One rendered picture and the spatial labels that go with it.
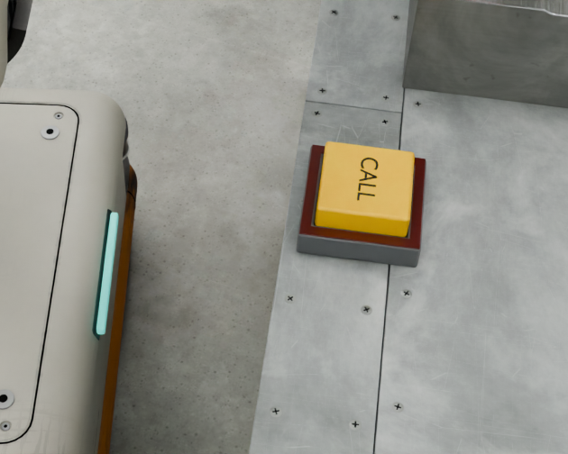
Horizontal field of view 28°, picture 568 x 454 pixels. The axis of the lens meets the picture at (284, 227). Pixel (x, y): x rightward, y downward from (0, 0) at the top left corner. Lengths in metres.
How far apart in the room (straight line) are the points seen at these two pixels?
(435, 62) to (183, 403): 0.87
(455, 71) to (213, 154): 1.06
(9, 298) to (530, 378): 0.80
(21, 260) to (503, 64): 0.75
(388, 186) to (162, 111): 1.22
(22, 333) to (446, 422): 0.75
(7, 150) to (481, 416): 0.95
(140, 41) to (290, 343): 1.40
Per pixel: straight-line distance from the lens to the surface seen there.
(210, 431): 1.58
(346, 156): 0.75
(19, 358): 1.32
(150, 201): 1.80
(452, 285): 0.74
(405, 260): 0.74
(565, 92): 0.86
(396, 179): 0.74
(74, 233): 1.42
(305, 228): 0.73
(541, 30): 0.81
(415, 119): 0.83
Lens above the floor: 1.39
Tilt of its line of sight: 52 degrees down
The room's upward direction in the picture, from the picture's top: 5 degrees clockwise
